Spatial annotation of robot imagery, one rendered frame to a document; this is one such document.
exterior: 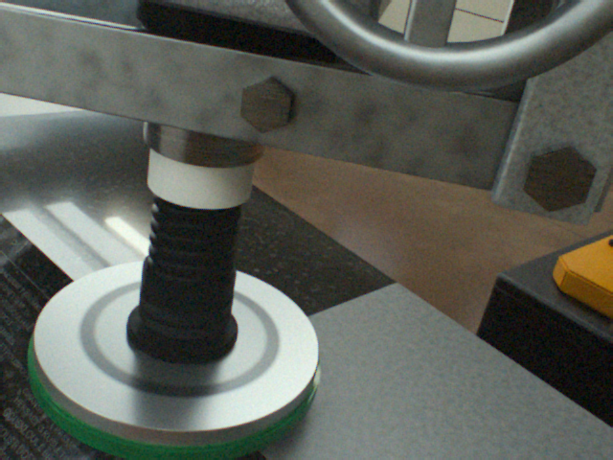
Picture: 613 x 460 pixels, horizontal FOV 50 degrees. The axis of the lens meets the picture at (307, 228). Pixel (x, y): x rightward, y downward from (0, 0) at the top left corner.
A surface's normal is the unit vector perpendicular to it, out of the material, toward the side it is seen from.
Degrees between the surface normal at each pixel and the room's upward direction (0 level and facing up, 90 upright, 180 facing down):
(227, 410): 0
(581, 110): 90
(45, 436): 45
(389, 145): 90
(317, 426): 0
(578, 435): 0
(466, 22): 90
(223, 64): 90
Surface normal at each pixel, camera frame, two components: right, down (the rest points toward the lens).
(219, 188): 0.47, 0.47
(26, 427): -0.36, -0.48
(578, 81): -0.18, 0.40
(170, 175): -0.45, 0.32
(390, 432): 0.18, -0.88
